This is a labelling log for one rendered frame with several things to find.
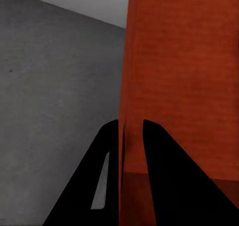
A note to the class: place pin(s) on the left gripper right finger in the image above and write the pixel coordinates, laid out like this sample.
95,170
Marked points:
182,194

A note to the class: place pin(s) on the storage box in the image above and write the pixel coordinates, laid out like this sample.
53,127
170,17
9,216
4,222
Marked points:
180,70

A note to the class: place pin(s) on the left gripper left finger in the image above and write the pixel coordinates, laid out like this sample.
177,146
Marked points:
73,207

